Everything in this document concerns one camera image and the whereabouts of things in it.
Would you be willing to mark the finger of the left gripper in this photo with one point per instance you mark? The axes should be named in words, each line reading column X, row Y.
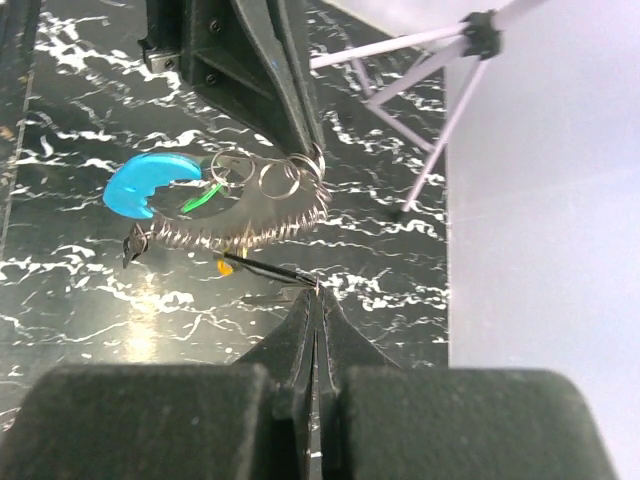
column 294, row 23
column 280, row 111

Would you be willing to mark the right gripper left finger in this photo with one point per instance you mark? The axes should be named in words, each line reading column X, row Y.
column 246, row 420

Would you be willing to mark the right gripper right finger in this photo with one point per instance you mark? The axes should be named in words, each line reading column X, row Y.
column 381, row 421

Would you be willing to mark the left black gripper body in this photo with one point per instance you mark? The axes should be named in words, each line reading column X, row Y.
column 193, row 39

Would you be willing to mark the yellow key tag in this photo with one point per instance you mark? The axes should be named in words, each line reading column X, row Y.
column 224, row 268

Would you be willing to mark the green key tag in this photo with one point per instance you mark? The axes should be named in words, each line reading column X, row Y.
column 196, row 202

